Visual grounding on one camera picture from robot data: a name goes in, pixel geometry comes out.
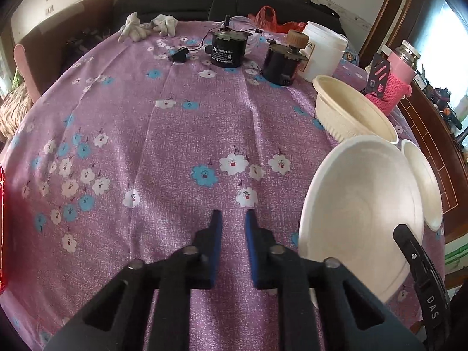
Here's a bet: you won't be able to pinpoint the pink thermos bottle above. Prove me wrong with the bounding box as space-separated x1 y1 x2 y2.
366 39 423 116

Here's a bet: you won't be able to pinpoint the white plastic jar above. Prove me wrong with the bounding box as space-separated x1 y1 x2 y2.
298 21 348 83

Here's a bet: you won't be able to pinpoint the black sofa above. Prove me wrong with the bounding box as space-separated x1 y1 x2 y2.
113 0 344 37

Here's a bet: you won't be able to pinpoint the leaf patterned blanket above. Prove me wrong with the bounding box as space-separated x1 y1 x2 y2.
0 80 32 143

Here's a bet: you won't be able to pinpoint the red plate with gold print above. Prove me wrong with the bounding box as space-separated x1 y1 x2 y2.
0 164 8 293

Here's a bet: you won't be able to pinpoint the dark strapped items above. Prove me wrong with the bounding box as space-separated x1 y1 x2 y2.
66 25 110 52

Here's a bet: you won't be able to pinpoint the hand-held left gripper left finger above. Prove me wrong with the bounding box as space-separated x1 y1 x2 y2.
44 209 223 351

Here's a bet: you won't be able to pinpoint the red plastic bag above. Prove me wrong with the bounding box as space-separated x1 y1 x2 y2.
249 6 308 33

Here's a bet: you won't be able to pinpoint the brown armchair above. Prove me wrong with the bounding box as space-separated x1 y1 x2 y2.
14 0 114 103

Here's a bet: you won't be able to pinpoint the brown framed window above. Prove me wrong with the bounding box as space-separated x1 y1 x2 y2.
360 0 468 55

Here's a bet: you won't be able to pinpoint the black round motor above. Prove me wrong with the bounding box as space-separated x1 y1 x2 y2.
209 15 249 68

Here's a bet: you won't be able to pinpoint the black motor with brown gear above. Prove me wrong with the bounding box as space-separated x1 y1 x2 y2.
261 29 311 87

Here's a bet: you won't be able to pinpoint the windowsill tool clutter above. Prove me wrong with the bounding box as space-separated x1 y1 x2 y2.
420 73 468 147

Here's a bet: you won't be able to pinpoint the cream ribbed bowl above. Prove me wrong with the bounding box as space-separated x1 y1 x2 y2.
313 75 399 145

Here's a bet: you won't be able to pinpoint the white bowl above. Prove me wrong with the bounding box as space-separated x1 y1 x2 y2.
400 140 444 232
298 135 425 308

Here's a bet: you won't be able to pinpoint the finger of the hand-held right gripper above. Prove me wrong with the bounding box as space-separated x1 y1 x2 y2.
393 224 450 351

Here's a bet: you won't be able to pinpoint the black phone stand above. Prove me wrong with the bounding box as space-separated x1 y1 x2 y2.
367 53 391 99

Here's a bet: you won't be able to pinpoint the black cable bundle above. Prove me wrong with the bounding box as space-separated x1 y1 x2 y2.
245 0 340 17

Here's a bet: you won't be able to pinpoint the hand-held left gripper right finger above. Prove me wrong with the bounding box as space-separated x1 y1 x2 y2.
244 209 426 351

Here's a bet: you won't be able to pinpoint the black power adapter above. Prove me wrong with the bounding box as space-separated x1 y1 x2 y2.
170 47 191 63

